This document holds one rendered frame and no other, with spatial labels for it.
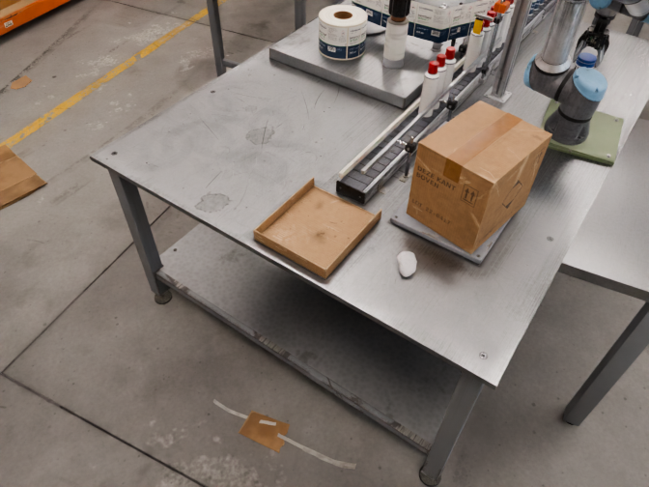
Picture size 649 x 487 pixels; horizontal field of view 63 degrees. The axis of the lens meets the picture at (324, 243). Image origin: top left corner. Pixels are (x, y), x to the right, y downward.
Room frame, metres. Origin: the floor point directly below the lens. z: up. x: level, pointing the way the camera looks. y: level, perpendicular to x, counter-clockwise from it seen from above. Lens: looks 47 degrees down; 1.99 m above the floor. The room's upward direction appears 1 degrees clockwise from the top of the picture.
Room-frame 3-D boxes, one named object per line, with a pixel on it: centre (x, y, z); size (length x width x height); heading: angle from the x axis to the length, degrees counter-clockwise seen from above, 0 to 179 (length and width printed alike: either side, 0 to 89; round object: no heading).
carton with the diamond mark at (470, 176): (1.22, -0.44, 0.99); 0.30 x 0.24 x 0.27; 136
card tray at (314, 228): (1.14, 0.02, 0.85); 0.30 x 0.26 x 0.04; 146
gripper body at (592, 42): (1.94, -1.00, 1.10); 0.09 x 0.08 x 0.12; 155
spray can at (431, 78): (1.69, -0.36, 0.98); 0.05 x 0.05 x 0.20
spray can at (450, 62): (1.79, -0.43, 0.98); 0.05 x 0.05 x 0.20
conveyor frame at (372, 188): (1.96, -0.54, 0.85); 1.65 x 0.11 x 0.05; 146
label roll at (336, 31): (2.17, -0.06, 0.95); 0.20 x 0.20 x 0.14
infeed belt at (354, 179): (1.96, -0.54, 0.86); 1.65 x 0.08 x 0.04; 146
